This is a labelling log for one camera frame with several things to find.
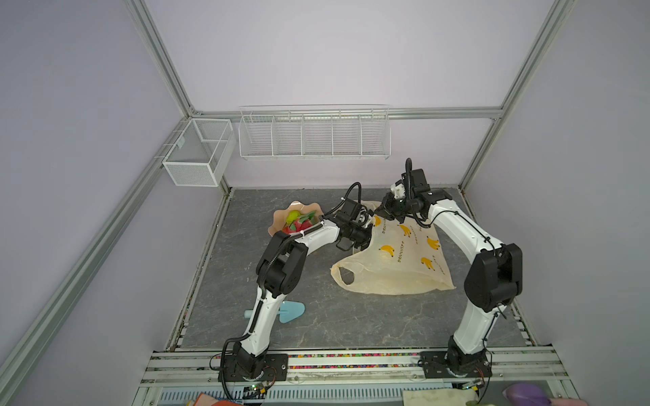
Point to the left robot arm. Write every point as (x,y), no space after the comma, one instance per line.
(279,272)

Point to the white wire basket small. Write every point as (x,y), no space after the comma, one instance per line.
(201,153)

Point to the green apple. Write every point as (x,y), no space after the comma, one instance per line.
(293,215)

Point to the banana print plastic bag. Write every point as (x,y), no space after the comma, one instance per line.
(401,259)

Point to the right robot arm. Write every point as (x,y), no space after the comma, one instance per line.
(492,283)

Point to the white wire shelf long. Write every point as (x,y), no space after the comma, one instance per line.
(344,131)

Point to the beige cloth at edge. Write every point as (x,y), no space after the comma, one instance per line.
(439,397)

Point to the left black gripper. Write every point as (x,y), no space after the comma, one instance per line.
(365,245)

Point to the pink dragon fruit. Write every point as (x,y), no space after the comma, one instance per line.
(300,224)

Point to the purple object at edge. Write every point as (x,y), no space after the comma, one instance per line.
(526,394)

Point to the light blue plastic spatula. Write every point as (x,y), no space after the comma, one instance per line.
(289,311)

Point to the pink wavy fruit plate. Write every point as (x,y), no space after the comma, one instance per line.
(313,210)

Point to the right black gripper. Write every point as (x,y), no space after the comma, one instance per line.
(384,209)

